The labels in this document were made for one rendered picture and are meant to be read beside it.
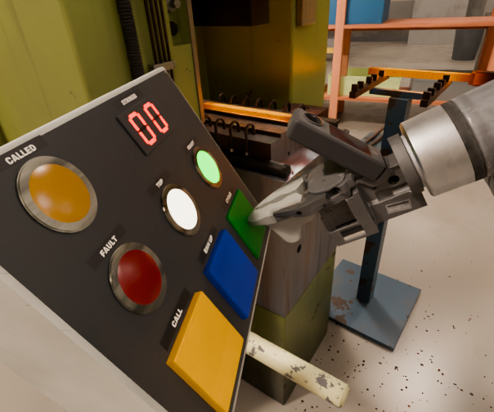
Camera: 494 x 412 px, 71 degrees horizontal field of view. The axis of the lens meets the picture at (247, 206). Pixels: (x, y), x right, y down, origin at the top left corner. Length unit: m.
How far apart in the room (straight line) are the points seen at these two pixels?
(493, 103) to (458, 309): 1.56
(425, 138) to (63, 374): 0.37
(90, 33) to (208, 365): 0.51
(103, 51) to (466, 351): 1.63
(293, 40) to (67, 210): 0.95
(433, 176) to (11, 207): 0.36
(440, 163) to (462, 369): 1.36
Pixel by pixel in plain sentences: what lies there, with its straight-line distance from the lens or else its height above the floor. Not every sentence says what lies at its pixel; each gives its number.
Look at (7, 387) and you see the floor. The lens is 1.80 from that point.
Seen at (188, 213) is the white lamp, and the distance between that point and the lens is 0.36.
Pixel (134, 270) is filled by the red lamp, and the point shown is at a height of 1.10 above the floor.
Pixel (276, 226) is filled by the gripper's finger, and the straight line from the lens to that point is 0.45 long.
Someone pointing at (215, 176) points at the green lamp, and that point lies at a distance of 0.45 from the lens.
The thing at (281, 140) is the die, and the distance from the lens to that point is 0.84.
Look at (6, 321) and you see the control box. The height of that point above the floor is 1.11.
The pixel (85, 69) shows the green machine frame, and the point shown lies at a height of 1.19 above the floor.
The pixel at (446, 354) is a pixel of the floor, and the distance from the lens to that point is 1.71.
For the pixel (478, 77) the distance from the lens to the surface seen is 1.37.
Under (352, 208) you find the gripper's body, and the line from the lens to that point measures 0.41.
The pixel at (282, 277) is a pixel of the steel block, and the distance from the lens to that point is 0.94.
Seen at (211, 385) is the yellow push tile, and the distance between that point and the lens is 0.32.
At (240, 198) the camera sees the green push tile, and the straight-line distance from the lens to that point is 0.48.
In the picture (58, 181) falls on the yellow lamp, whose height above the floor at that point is 1.17.
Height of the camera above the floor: 1.28
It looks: 32 degrees down
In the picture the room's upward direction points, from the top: 3 degrees counter-clockwise
